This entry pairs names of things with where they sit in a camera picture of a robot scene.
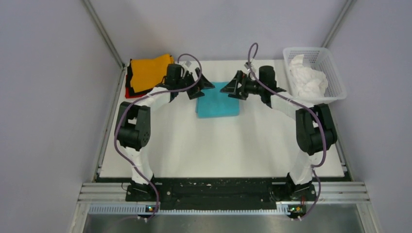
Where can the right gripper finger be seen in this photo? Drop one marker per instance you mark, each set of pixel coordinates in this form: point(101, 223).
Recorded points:
point(235, 83)
point(235, 93)

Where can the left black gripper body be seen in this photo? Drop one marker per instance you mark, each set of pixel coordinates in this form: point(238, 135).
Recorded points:
point(185, 83)

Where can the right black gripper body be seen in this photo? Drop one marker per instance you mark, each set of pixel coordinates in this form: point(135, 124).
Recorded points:
point(253, 87)

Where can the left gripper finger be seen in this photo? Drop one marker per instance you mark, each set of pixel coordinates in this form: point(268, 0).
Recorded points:
point(194, 93)
point(205, 83)

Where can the teal polo shirt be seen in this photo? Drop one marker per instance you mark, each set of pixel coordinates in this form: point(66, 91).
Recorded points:
point(217, 104)

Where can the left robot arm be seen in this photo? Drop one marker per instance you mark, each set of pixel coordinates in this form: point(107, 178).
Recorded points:
point(133, 125)

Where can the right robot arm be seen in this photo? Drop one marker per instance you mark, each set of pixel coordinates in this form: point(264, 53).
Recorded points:
point(315, 129)

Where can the orange folded shirt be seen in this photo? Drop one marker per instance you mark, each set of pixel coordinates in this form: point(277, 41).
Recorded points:
point(146, 73)

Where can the white crumpled shirt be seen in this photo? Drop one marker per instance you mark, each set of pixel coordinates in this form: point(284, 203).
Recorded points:
point(309, 83)

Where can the red folded shirt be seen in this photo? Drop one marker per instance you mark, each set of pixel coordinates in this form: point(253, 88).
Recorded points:
point(130, 93)

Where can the white plastic basket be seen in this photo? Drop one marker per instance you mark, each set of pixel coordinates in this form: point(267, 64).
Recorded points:
point(319, 59)

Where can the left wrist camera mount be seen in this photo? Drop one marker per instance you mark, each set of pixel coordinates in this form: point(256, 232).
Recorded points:
point(185, 65)

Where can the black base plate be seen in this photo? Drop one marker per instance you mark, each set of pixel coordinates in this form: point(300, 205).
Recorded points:
point(220, 194)

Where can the white cable duct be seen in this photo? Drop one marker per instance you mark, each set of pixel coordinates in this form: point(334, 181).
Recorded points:
point(144, 210)

